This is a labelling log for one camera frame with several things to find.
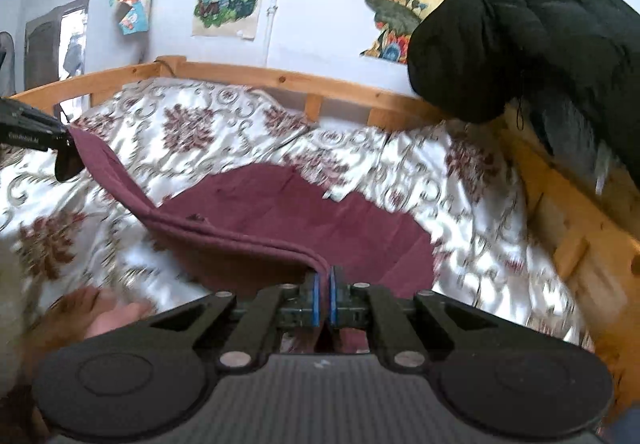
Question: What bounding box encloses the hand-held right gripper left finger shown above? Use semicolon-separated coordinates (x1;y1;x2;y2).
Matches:
145;266;324;371

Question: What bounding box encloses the black padded jacket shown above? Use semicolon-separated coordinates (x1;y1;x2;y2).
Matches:
407;0;640;185

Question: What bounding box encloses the floral white bedspread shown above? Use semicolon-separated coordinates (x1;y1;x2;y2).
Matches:
0;76;596;355

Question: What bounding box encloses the orange and pink blurred shape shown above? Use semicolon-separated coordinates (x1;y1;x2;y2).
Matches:
22;285;157;375

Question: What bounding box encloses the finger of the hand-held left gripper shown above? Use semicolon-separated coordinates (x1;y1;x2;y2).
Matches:
53;128;88;183

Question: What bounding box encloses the maroon long-sleeved sweater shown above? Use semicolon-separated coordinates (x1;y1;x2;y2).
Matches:
67;124;436;355

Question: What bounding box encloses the wooden bed frame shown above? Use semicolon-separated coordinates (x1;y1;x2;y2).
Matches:
0;55;640;430

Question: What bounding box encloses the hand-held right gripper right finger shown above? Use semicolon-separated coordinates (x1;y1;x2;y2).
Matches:
327;265;483;371

